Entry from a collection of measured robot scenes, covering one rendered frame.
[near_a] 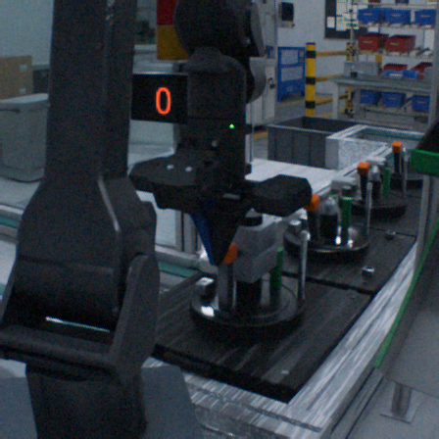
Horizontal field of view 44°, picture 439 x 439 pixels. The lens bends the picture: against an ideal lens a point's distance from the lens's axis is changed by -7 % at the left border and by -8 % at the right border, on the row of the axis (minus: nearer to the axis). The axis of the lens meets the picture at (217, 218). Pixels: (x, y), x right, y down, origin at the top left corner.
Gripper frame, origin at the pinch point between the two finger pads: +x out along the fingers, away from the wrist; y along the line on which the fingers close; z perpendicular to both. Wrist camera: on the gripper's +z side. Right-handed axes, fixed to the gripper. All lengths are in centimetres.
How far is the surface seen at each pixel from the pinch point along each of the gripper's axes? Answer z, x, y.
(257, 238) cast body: -5.6, 1.9, 1.8
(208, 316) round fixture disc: -1.1, 10.5, -1.8
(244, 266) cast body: -4.4, 4.9, 0.9
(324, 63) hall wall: -1061, 29, -411
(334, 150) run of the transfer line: -124, 16, -34
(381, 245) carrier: -38.1, 12.1, 7.4
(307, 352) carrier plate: -2.6, 12.5, 10.0
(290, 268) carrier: -22.2, 12.2, -1.6
